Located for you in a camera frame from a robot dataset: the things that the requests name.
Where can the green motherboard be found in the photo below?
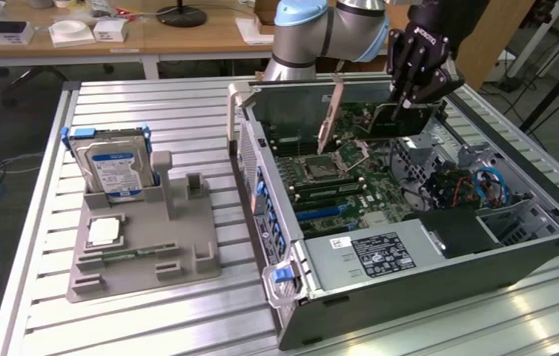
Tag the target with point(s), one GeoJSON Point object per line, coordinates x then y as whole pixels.
{"type": "Point", "coordinates": [357, 207]}

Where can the blue card retention latch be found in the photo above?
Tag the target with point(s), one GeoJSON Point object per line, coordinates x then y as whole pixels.
{"type": "Point", "coordinates": [276, 230]}
{"type": "Point", "coordinates": [284, 248]}
{"type": "Point", "coordinates": [268, 210]}
{"type": "Point", "coordinates": [260, 183]}

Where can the white box with black lid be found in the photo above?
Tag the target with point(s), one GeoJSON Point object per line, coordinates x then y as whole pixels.
{"type": "Point", "coordinates": [9, 33]}

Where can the grey metal disk bay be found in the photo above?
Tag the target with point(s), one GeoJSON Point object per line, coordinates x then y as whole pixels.
{"type": "Point", "coordinates": [516, 222]}

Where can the grey power supply unit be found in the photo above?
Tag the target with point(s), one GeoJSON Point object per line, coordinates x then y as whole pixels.
{"type": "Point", "coordinates": [337, 267]}

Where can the black tripod stand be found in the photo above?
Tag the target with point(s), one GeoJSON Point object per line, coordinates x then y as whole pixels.
{"type": "Point", "coordinates": [531, 120]}

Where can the flat white box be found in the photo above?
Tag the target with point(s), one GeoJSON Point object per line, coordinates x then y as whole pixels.
{"type": "Point", "coordinates": [253, 32]}

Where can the brown cardboard box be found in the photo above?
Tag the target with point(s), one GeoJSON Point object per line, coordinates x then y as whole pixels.
{"type": "Point", "coordinates": [264, 11]}

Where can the small white labelled box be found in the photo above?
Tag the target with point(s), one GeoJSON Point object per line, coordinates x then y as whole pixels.
{"type": "Point", "coordinates": [110, 31]}

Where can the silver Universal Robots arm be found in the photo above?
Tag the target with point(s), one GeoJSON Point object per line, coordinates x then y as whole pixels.
{"type": "Point", "coordinates": [303, 37]}

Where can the black lamp base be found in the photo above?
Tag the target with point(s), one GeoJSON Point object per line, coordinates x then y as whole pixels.
{"type": "Point", "coordinates": [181, 16]}

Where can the open black PC case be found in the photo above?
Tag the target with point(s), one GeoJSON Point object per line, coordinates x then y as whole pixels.
{"type": "Point", "coordinates": [456, 296]}

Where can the green graphics card with bracket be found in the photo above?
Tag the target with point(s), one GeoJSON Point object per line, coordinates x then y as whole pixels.
{"type": "Point", "coordinates": [352, 111]}

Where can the perforated metal drive cage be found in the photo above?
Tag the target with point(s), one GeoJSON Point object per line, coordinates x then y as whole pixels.
{"type": "Point", "coordinates": [419, 167]}

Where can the black chair base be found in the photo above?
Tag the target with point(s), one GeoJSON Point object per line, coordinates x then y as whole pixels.
{"type": "Point", "coordinates": [26, 76]}

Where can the hard disk in blue caddy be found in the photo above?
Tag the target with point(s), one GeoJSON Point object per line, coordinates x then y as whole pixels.
{"type": "Point", "coordinates": [110, 170]}

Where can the CPU socket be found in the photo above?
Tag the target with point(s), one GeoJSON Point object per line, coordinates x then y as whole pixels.
{"type": "Point", "coordinates": [321, 167]}

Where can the blue expansion slot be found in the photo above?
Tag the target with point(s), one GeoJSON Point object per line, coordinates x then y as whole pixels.
{"type": "Point", "coordinates": [320, 213]}

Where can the green RAM stick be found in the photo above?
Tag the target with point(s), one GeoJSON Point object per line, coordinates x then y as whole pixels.
{"type": "Point", "coordinates": [130, 253]}

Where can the grey parts rack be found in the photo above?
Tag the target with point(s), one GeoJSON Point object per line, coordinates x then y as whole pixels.
{"type": "Point", "coordinates": [154, 230]}

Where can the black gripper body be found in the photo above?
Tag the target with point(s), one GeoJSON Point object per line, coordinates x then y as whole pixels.
{"type": "Point", "coordinates": [444, 26]}

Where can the silver CPU chip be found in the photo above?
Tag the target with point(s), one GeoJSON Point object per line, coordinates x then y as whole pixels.
{"type": "Point", "coordinates": [104, 231]}

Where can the blue case release latch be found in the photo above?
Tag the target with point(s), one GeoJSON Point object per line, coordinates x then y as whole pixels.
{"type": "Point", "coordinates": [281, 276]}

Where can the wooden desk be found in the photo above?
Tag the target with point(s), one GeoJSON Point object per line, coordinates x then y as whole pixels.
{"type": "Point", "coordinates": [184, 41]}

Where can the open metal socket cover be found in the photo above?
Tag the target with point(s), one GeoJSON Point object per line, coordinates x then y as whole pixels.
{"type": "Point", "coordinates": [353, 154]}

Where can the installed dark RAM stick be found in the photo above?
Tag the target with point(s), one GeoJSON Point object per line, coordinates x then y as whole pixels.
{"type": "Point", "coordinates": [331, 191]}

